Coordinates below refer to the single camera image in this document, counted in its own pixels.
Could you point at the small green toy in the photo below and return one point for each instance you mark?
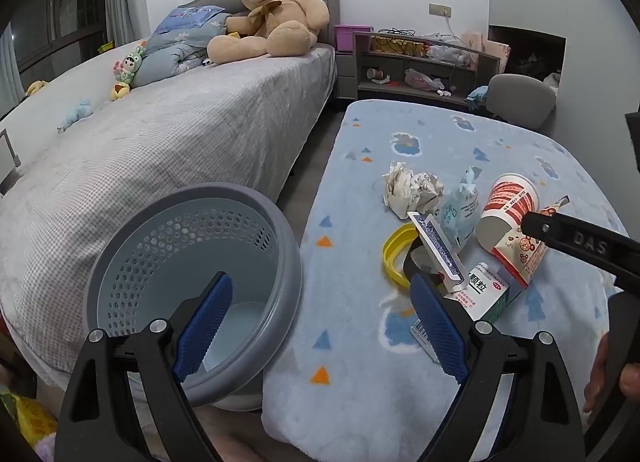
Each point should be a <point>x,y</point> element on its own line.
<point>106,46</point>

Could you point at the grey nightstand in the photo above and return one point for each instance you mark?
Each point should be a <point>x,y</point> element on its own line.
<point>345,74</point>

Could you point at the green hooded plush doll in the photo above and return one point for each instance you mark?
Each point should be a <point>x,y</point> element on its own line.
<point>134,64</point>

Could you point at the grey chair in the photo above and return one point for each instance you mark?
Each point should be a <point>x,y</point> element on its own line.
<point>522,99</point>

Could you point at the dark window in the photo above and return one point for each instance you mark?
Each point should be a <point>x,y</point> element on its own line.
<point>65,6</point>

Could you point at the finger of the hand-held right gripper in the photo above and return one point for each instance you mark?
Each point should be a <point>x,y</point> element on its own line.
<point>575,239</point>

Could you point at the blue printed pillow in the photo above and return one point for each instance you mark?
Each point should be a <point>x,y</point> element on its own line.
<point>190,19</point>

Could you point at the blue tissue packet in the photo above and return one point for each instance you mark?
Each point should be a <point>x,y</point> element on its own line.
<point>460,212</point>

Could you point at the yellow red plush toy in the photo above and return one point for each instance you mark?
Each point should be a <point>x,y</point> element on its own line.
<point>120,91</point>

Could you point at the blue patterned card box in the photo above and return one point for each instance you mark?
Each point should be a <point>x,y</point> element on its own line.
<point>435,242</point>

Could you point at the black elastic band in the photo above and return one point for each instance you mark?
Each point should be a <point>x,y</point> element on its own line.
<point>406,267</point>

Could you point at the white paper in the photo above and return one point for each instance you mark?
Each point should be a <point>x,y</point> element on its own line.
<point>397,187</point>

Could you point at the grey shelf desk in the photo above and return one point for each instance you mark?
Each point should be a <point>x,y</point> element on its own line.
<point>395,61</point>

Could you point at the clear plastic bag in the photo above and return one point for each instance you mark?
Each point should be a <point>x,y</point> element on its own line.
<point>447,52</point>

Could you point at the wall socket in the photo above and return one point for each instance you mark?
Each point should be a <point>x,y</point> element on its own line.
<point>440,10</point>

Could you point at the printed paper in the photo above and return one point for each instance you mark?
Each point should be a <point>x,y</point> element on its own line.
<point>427,189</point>

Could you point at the large brown teddy bear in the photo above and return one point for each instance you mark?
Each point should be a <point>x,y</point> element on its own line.
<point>290,16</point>

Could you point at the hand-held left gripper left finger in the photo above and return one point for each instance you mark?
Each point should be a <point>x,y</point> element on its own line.
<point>205,327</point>

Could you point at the yellow bag with red print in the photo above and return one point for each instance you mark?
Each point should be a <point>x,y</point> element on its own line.
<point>30,422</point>

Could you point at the white barcode packet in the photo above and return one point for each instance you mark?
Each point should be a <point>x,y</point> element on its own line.
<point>422,337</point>

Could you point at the yellow patterned box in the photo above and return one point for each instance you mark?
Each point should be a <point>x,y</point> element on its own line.
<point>397,45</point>

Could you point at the bed with grey checked cover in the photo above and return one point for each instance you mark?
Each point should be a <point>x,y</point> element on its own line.
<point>175,131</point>

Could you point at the red white paper cup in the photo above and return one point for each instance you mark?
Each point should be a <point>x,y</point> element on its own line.
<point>505,222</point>

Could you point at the small paper cup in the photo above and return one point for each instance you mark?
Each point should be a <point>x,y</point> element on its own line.
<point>374,73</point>

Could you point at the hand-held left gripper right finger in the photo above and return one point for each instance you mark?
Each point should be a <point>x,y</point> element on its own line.
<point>440,327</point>

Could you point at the person's right hand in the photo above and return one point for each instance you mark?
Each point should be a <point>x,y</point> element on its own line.
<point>599,372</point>

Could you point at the pink paper box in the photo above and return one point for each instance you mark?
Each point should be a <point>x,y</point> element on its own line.
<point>492,49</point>

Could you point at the grey perforated plastic basket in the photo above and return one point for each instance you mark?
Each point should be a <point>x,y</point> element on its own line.
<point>150,252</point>

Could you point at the white green medicine box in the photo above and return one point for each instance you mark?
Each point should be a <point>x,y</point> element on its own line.
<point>480,294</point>

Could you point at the folded blue grey quilt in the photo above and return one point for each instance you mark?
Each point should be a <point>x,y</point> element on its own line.
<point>170,59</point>

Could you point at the pink plastic bag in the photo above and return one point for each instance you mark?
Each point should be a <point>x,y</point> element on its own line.
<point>422,80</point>

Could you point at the light blue plush toy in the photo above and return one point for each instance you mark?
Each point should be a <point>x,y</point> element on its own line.
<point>77,114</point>

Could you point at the pink storage box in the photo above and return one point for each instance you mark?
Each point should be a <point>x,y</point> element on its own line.
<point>352,37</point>

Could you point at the blue cloth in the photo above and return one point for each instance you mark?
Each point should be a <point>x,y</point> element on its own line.
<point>477,96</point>

